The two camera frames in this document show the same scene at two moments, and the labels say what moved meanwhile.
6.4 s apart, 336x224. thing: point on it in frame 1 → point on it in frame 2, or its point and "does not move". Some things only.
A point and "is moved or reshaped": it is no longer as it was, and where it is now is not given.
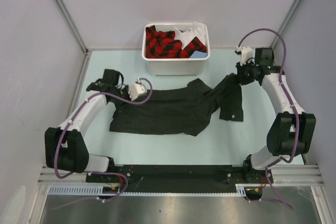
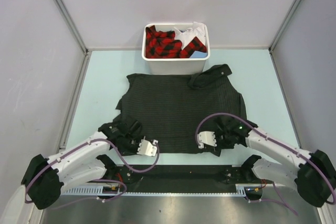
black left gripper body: [123, 92] → [131, 144]
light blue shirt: [198, 54] does not move
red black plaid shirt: [163, 44] does not move
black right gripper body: [246, 72] → [223, 141]
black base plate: [125, 173] does not move
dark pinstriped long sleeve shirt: [181, 110] is moved or reshaped
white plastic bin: [174, 66] does not move
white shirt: [188, 35] does not move
